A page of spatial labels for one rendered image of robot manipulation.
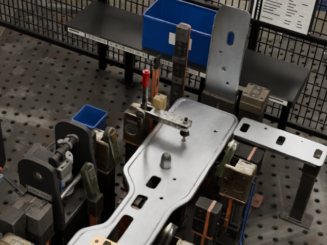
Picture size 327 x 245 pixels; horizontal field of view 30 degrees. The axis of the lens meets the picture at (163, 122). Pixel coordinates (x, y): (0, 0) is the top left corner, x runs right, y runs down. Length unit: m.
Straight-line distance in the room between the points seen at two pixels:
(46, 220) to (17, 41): 1.40
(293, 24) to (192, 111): 0.47
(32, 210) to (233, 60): 0.81
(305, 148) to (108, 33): 0.85
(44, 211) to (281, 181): 0.98
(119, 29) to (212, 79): 0.45
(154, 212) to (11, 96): 1.06
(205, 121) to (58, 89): 0.81
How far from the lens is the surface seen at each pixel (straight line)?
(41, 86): 2.58
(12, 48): 2.81
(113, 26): 2.32
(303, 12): 2.14
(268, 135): 1.95
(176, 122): 1.83
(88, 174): 1.65
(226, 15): 1.91
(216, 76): 2.03
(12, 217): 1.54
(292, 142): 1.95
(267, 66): 2.20
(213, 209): 1.71
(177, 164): 1.80
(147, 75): 1.79
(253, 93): 2.01
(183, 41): 2.05
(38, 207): 1.58
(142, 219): 1.65
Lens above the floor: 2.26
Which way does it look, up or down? 41 degrees down
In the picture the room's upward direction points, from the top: 5 degrees clockwise
